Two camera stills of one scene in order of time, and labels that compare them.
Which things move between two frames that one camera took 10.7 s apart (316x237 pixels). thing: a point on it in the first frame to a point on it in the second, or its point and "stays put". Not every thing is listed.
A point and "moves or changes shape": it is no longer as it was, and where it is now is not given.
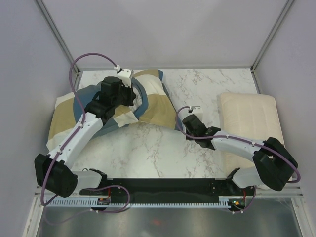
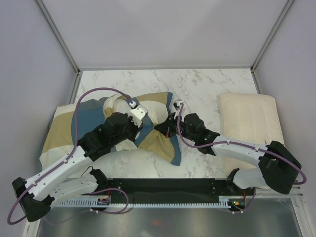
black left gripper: x=132 y=96 to x=136 y=128
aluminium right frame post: x=288 y=4 stays put
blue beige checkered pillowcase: x=151 y=104 moves or changes shape
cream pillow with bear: x=255 y=116 stays put
